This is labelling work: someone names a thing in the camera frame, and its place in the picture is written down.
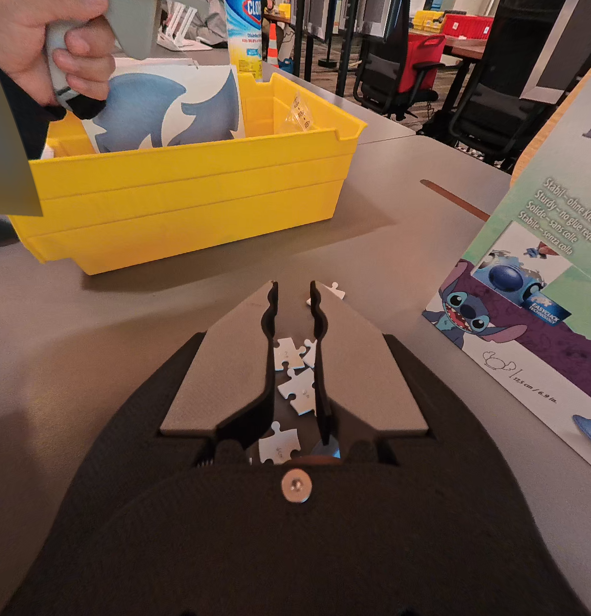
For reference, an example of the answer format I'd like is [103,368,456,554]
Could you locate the white puzzle pieces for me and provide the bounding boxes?
[257,281,347,466]

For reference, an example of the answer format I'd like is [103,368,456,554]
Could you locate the person's left hand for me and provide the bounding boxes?
[0,0,116,107]

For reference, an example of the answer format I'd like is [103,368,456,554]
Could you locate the clear plastic bag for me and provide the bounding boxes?
[275,90,321,136]

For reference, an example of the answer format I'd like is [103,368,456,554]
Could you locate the wooden desk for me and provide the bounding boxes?
[444,36,487,62]

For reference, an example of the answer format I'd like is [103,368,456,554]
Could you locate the office chair with red bag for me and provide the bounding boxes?
[352,33,446,122]

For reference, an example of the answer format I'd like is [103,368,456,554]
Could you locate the cartoon printed puzzle box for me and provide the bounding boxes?
[422,63,591,475]

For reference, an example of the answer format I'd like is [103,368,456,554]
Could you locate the blue round puzzle stand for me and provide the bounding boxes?
[309,439,343,461]

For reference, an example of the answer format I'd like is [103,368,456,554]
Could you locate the card with blue ear shapes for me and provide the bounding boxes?
[81,64,246,154]

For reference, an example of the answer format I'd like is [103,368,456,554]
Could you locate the row of yellow bins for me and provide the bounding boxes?
[410,10,445,33]

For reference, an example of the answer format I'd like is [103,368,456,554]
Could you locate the black office chair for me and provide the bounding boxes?
[420,0,568,167]

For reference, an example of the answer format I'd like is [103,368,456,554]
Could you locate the red storage bin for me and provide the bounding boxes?
[442,13,494,40]

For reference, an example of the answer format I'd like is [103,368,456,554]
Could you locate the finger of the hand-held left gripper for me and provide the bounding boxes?
[0,62,44,218]

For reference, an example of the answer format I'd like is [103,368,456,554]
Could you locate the white cardboard box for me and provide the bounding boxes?
[114,56,200,70]

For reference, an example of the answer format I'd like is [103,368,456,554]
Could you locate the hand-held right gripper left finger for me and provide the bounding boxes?
[159,281,279,446]

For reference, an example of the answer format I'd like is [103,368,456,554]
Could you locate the grey room divider panels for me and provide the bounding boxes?
[290,0,408,98]

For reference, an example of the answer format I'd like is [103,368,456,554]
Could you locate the disinfecting wipes canister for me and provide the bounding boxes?
[224,0,264,83]

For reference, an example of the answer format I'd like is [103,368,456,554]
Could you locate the yellow plastic bin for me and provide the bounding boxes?
[9,72,368,276]

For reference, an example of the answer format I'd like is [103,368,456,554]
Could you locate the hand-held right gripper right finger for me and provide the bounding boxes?
[310,281,429,446]

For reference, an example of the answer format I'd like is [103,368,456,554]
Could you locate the white wire stand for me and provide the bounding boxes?
[156,0,215,52]

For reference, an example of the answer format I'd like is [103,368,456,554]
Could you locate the person's left forearm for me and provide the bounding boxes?
[0,65,68,160]

